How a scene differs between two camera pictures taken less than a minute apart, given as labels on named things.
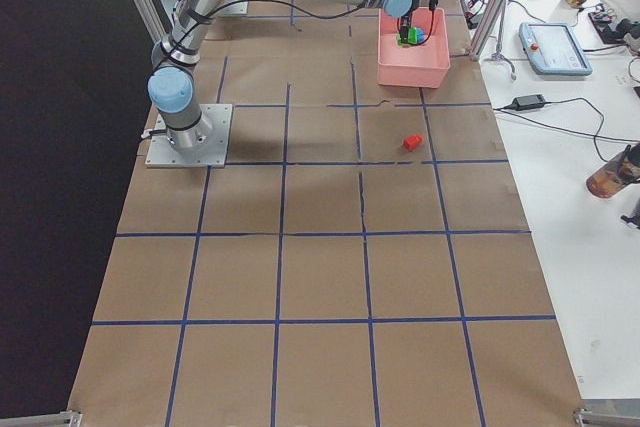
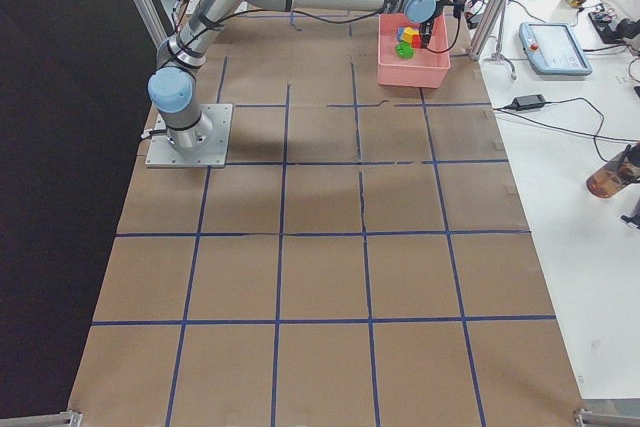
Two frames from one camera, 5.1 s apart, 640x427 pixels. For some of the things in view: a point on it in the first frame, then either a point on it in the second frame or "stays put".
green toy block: [412, 37] → [404, 50]
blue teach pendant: [553, 49] stays put
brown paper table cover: [363, 259] stays put
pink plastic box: [421, 65] stays put
